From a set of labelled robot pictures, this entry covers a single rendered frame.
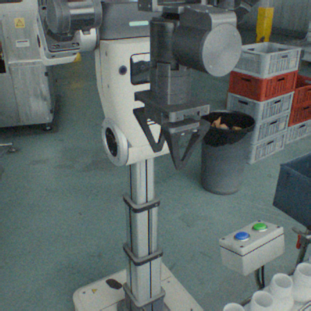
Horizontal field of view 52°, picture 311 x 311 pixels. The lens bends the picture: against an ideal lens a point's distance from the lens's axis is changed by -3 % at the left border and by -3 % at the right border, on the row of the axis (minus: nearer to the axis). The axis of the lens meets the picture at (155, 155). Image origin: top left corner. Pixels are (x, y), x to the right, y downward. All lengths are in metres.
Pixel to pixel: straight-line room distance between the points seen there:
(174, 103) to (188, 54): 0.09
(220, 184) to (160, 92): 2.42
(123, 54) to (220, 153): 1.89
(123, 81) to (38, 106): 3.27
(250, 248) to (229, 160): 1.96
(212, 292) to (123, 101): 1.48
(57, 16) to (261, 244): 0.66
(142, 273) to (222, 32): 1.13
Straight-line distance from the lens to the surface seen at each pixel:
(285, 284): 0.68
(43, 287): 2.22
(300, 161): 1.60
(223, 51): 0.37
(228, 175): 2.78
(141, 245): 1.28
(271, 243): 0.82
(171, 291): 1.77
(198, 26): 0.37
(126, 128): 0.96
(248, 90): 3.25
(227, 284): 2.18
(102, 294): 1.77
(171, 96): 0.44
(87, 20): 0.76
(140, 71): 0.91
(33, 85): 4.06
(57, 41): 0.87
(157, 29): 0.42
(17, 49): 3.99
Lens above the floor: 1.63
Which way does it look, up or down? 28 degrees down
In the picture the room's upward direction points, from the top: straight up
